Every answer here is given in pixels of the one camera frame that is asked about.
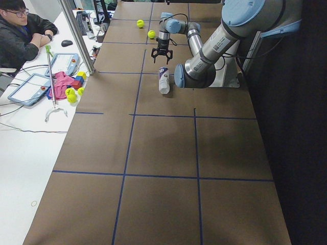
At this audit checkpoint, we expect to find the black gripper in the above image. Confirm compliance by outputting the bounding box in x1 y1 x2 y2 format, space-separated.
151 37 173 64

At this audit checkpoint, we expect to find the clear tennis ball can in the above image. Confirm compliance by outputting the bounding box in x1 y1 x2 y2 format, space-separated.
158 67 170 94

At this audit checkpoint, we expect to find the yellow tennis ball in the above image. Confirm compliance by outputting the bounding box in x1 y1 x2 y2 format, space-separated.
136 19 145 29
147 30 156 39

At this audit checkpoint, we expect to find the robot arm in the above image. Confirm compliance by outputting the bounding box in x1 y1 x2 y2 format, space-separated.
151 1 303 88

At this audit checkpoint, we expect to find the spare tennis ball right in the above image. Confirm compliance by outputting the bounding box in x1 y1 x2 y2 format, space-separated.
77 87 84 96

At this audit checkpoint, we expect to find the spare tennis ball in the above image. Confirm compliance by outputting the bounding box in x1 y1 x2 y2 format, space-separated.
65 88 75 97
67 94 77 103
77 87 84 96

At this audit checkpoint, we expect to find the spare tennis ball left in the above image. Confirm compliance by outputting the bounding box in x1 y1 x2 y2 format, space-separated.
65 88 75 97

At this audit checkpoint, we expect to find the spare tennis ball lower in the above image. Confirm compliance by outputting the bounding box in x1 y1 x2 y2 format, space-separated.
67 94 77 103

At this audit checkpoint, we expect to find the clear water bottle black cap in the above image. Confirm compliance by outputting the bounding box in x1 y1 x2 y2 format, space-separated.
85 17 95 39

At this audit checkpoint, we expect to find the yellow cube block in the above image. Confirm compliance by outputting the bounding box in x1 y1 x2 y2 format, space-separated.
76 71 87 81

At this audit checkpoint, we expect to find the blue cube block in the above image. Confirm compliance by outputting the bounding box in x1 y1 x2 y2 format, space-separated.
75 76 84 84

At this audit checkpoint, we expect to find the black keyboard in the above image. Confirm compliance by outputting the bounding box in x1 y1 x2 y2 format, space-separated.
76 11 86 36

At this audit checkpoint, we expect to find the red cube block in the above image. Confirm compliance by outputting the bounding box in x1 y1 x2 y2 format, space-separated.
72 80 82 90

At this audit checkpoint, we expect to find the upper teach pendant tablet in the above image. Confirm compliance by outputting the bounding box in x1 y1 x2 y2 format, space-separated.
48 53 80 76

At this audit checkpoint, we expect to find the teach pendant tablet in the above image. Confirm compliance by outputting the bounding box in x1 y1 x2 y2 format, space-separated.
8 73 51 106
48 53 80 76

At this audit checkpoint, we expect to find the black computer mouse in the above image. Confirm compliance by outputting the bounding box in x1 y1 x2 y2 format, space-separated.
61 40 73 47

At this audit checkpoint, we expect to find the pink cloth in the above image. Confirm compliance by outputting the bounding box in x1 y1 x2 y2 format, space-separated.
54 71 75 100

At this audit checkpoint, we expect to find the reacher grabber tool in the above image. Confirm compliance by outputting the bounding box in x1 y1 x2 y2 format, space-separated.
45 45 68 123

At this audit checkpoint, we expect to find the lower teach pendant tablet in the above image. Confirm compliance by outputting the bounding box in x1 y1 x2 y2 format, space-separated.
8 73 51 106

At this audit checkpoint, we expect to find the seated person in black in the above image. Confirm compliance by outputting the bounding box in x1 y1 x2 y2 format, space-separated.
1 1 58 70

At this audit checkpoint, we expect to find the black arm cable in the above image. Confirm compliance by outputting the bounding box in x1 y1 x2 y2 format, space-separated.
166 14 190 46

